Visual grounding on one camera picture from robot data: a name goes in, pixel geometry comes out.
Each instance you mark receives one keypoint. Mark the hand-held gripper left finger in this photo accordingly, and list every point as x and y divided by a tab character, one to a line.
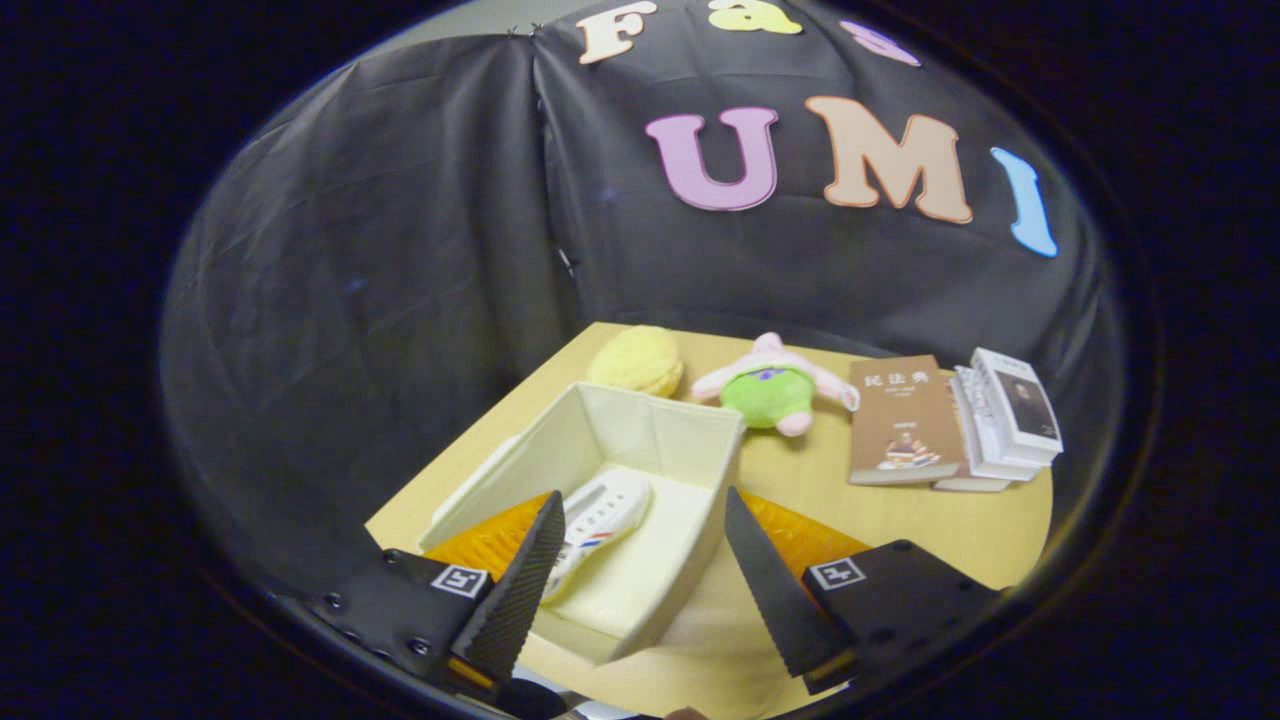
520	590

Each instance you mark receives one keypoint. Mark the white portrait cover book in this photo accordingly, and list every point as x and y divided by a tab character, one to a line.
1020	405

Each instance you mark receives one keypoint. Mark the yellow round plush toy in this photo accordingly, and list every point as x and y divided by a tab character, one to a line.
635	360

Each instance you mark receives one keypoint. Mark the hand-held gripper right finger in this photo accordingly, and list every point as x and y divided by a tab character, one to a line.
770	590

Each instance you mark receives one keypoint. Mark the cream fabric storage box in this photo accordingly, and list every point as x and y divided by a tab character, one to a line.
650	570

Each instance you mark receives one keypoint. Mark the black backdrop cloth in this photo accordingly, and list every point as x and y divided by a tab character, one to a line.
400	250

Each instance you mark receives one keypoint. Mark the pink and green plush toy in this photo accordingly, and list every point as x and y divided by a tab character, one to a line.
770	392

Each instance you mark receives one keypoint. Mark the brown cover book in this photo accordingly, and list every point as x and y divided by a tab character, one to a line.
900	420

